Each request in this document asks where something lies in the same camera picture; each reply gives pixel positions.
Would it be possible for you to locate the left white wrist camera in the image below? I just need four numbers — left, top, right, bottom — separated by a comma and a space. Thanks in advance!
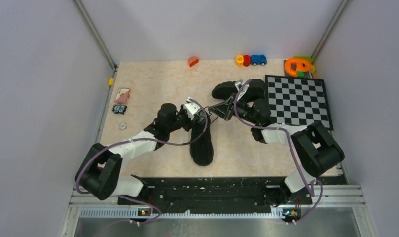
183, 102, 201, 120

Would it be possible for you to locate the blue toy car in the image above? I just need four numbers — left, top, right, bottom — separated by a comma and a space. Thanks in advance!
250, 54, 267, 66

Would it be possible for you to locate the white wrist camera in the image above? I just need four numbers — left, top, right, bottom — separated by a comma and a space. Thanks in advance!
183, 102, 201, 120
234, 80, 250, 93

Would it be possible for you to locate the small blue black toy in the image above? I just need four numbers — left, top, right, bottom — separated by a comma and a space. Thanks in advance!
111, 103, 128, 115

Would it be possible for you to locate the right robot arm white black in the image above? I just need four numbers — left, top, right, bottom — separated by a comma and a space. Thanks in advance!
209, 94, 345, 203

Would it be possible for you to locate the red toy cylinder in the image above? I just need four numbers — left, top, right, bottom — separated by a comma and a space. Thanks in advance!
243, 55, 251, 67

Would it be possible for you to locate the orange toy brick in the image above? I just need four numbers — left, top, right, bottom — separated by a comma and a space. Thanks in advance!
188, 56, 199, 67

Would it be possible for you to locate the black white checkerboard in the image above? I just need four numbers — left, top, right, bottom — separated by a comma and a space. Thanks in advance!
265, 75, 334, 131

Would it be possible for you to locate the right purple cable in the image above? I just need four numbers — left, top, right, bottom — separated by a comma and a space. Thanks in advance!
233, 79, 324, 225

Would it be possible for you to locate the black shoe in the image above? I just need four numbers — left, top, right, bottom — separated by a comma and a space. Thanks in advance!
189, 112, 214, 166
212, 79, 266, 103

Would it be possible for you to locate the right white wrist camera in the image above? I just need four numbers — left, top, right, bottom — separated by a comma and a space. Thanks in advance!
234, 80, 250, 93

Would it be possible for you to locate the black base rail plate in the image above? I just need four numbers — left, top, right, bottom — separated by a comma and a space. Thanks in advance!
134, 176, 313, 214

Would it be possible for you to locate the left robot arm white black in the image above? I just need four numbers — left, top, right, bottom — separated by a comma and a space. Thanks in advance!
75, 100, 208, 204

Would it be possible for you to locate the orange ring toy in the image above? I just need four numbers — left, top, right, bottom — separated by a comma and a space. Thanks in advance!
284, 58, 313, 78

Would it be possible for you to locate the pink triangle card box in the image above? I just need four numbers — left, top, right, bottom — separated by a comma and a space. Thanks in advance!
115, 88, 131, 104

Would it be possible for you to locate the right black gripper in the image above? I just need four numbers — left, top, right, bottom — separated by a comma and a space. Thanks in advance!
209, 93, 258, 125

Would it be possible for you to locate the yellow toy cylinder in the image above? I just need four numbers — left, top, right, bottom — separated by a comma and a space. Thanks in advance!
235, 55, 244, 67

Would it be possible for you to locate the small round metal disc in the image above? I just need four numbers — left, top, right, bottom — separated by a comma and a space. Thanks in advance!
119, 123, 127, 130

